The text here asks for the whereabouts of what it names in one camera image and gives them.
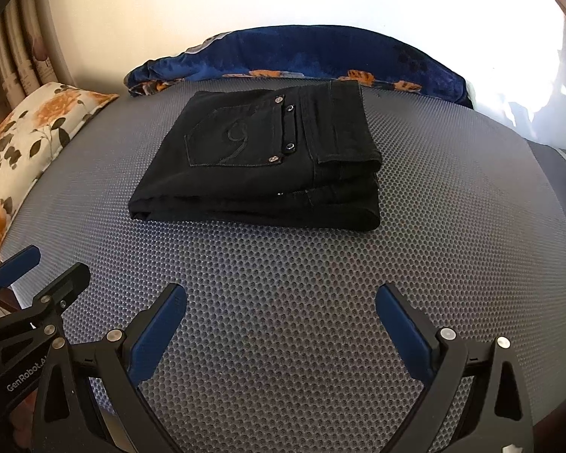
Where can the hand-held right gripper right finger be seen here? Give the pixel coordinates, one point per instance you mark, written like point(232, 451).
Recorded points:
point(401, 325)

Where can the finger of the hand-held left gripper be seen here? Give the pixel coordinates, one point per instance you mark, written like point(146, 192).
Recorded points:
point(16, 266)
point(68, 283)

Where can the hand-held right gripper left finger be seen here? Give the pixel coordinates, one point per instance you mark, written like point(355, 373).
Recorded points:
point(155, 335)

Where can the black pants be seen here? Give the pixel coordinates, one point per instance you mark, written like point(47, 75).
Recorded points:
point(245, 184)

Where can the white orange floral pillow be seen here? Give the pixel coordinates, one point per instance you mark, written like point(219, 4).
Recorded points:
point(28, 141)

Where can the grey honeycomb mat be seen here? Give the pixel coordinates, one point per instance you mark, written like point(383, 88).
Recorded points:
point(283, 264)

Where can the beige floral curtain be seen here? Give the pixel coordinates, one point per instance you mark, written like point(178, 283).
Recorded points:
point(23, 56)

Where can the blue floral blanket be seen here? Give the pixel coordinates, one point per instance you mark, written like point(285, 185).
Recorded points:
point(311, 52)

